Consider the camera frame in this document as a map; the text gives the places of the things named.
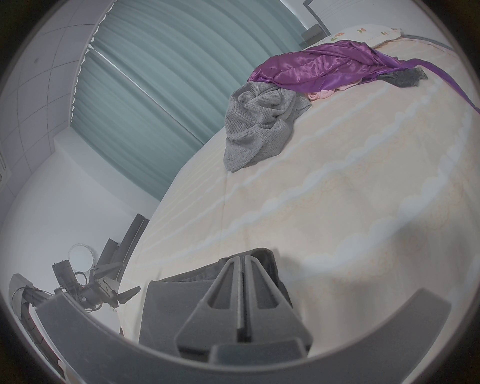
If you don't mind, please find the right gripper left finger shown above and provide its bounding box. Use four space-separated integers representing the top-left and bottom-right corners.
176 256 244 358

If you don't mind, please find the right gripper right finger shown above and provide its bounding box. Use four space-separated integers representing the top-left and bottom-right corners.
244 256 314 349

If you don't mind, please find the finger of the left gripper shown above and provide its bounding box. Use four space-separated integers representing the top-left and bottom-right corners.
117 286 142 304
93 263 124 277

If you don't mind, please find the black garment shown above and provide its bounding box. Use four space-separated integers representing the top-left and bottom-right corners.
139 247 295 353

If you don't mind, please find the bed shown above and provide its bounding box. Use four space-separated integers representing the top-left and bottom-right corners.
120 0 480 361

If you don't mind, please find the white trash bin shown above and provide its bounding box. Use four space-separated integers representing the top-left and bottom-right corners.
68 243 95 274

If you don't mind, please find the white ceiling air vent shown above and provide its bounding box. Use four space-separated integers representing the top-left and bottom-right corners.
0 152 12 184

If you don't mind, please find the blue-green curtain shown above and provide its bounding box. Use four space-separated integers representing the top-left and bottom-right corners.
69 50 208 205
89 0 313 146

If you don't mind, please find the grey knitted garment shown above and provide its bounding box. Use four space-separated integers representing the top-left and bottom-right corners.
224 80 313 173

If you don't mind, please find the pink garment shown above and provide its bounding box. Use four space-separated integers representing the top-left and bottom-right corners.
307 80 362 102

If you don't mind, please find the purple satin garment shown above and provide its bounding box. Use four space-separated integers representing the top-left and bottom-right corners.
247 39 480 113

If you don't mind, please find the grey bedside table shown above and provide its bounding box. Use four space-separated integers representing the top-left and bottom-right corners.
302 24 332 41

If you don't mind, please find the white printed pillow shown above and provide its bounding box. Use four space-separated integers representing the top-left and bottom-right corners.
311 24 403 48

